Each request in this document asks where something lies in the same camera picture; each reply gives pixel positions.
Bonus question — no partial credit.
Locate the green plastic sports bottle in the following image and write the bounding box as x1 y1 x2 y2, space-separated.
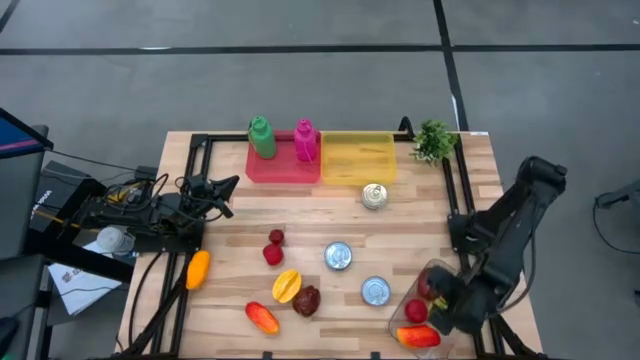
247 115 278 160

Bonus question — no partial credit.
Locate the dark maroon plastic fruit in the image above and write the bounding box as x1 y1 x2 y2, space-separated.
292 285 322 318
417 268 436 301

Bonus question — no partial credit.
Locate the blue screen monitor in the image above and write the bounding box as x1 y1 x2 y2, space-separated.
0 107 55 161

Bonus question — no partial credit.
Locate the pink plastic sports bottle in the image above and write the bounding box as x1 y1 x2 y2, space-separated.
293 118 319 163

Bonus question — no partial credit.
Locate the yellow plastic starfruit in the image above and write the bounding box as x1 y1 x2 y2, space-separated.
271 268 303 305

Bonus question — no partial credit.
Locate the black case white lettering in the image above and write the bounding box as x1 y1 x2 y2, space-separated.
29 159 109 234

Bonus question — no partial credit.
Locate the grey equipment cabinet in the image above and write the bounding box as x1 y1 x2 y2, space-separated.
0 124 50 261

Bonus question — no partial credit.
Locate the yellow orange plastic mango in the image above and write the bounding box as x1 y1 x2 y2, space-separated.
185 249 212 291

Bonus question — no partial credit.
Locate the blue albacore tuna can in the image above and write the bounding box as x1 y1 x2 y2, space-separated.
323 241 354 272

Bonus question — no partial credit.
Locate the red circle hook tuna can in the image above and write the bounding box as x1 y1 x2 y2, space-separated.
360 275 392 307

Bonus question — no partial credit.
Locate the white paper sheet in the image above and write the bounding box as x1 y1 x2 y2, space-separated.
48 241 124 317

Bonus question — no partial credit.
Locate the pink plastic tray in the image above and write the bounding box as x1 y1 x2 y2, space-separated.
244 130 323 185

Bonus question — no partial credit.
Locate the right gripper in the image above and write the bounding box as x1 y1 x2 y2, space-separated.
429 269 499 336

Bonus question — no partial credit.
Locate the black aluminium table frame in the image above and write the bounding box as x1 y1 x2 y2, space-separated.
117 115 551 360

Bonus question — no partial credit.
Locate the white red label tuna can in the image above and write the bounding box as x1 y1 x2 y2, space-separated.
361 182 389 211

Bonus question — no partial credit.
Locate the red orange plastic mango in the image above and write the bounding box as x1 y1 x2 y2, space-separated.
396 324 442 350
244 301 281 336

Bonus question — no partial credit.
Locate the clear plastic container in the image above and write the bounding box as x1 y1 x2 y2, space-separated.
387 257 466 359

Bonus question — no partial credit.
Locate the yellow plastic tray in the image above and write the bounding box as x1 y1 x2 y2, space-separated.
320 131 399 187

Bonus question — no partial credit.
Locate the green plant in white pot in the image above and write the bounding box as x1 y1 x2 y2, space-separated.
409 118 460 168

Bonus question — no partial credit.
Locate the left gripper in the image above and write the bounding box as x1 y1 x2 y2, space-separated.
189 174 240 220

